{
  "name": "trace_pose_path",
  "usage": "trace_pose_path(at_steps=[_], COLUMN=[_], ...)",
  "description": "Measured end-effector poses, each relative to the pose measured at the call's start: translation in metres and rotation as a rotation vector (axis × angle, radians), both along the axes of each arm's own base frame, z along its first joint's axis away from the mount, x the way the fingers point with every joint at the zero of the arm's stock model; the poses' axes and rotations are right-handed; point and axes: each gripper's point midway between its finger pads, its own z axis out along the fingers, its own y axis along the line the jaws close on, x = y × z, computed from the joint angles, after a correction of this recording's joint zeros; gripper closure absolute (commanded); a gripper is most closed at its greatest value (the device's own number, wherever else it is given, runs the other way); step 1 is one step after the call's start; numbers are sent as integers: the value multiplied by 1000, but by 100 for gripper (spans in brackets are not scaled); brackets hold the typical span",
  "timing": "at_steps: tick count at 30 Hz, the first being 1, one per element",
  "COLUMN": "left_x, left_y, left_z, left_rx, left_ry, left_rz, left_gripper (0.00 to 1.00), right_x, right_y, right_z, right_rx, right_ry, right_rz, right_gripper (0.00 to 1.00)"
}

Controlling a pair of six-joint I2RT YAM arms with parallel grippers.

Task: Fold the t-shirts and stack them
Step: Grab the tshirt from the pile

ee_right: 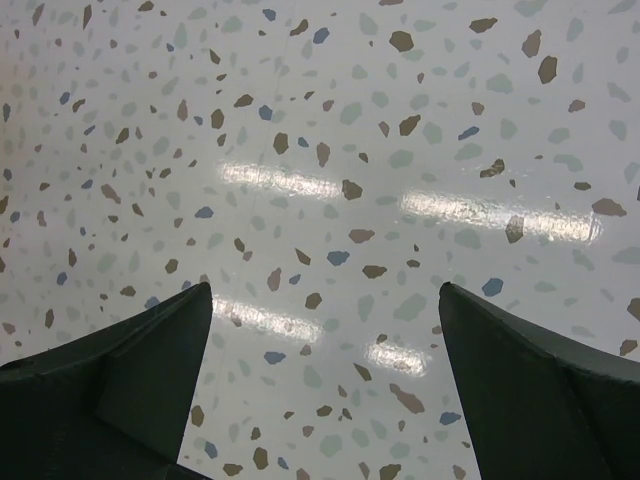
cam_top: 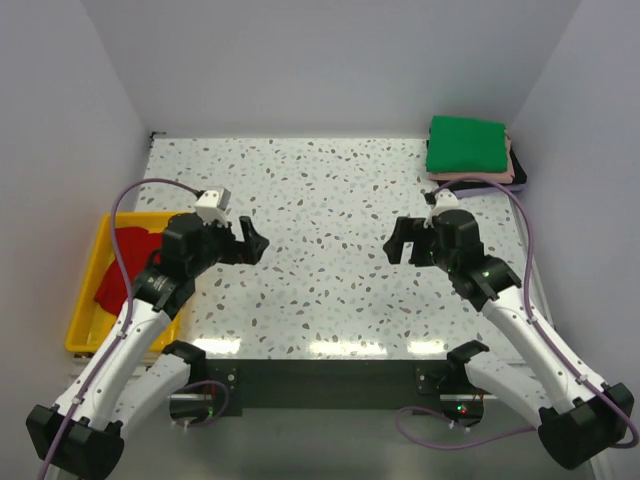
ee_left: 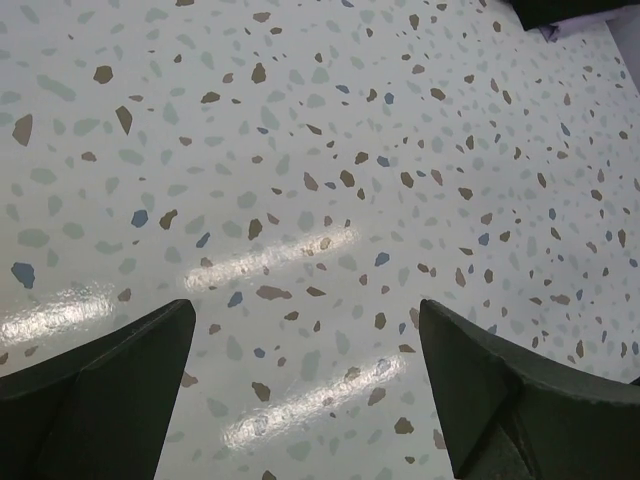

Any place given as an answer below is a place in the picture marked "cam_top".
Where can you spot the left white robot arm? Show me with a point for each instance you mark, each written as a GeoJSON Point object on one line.
{"type": "Point", "coordinates": [84, 431]}

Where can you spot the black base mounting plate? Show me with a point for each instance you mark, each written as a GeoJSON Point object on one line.
{"type": "Point", "coordinates": [234, 386]}

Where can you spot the folded green t shirt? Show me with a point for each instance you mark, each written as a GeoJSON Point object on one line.
{"type": "Point", "coordinates": [461, 145]}

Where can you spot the folded black t shirt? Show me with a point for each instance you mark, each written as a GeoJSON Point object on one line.
{"type": "Point", "coordinates": [473, 188]}

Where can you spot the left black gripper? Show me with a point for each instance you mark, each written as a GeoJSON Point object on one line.
{"type": "Point", "coordinates": [248, 251]}

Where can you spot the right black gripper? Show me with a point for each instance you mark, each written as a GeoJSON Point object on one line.
{"type": "Point", "coordinates": [407, 229]}

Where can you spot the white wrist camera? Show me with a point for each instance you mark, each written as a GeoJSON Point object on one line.
{"type": "Point", "coordinates": [440, 202]}
{"type": "Point", "coordinates": [212, 204]}

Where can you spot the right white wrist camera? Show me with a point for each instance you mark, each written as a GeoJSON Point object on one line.
{"type": "Point", "coordinates": [440, 202]}

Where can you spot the folded pink t shirt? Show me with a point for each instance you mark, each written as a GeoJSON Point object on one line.
{"type": "Point", "coordinates": [505, 177]}

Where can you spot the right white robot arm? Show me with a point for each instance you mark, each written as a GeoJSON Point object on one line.
{"type": "Point", "coordinates": [575, 412]}

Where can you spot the yellow plastic bin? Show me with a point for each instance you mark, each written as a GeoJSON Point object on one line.
{"type": "Point", "coordinates": [103, 292]}

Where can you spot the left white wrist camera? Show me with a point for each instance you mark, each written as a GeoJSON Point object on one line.
{"type": "Point", "coordinates": [212, 204]}

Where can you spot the aluminium frame rail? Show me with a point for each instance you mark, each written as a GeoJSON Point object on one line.
{"type": "Point", "coordinates": [600, 464]}

